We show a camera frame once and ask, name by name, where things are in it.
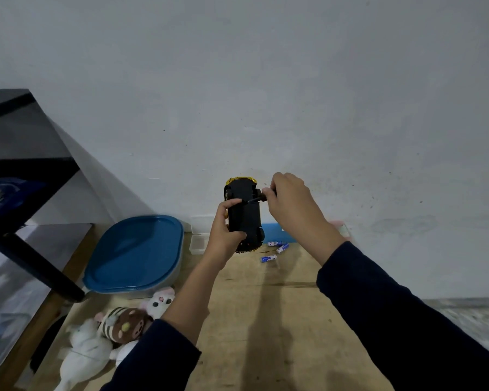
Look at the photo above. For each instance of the person's right hand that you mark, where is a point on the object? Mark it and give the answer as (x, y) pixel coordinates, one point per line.
(295, 207)

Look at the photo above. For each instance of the white pink-eared plush toy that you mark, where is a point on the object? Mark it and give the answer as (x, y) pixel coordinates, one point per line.
(161, 303)

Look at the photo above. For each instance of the brown striped plush toy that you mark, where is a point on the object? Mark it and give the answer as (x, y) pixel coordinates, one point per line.
(124, 325)

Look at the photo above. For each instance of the black shelf unit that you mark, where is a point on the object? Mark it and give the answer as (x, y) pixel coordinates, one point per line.
(22, 166)

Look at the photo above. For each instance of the person's right forearm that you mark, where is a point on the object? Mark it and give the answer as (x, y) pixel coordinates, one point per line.
(395, 325)

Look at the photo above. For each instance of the yellow and black toy car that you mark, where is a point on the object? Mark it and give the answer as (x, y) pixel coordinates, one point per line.
(246, 219)

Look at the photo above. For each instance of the small clear plastic box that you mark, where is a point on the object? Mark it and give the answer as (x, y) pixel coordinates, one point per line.
(199, 236)

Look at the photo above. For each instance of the person's right fingers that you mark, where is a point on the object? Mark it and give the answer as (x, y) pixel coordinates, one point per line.
(279, 187)

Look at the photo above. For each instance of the container with blue lid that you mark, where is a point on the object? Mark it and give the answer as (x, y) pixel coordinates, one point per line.
(134, 254)

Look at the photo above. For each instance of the black screwdriver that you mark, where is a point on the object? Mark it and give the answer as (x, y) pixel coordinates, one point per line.
(257, 197)

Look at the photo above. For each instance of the person's left hand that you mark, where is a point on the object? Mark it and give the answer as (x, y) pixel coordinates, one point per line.
(218, 242)

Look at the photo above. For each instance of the person's left thumb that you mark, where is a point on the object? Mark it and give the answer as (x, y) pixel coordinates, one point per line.
(238, 238)

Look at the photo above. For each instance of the blue battery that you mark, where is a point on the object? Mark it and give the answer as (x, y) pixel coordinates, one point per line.
(268, 258)
(274, 243)
(282, 248)

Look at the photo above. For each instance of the person's left forearm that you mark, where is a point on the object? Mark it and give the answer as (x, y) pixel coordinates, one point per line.
(179, 313)

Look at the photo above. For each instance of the blue object on shelf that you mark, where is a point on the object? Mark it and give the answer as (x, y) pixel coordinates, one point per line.
(8, 195)

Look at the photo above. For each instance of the light blue flat box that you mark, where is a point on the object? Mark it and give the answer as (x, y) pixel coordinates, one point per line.
(275, 232)

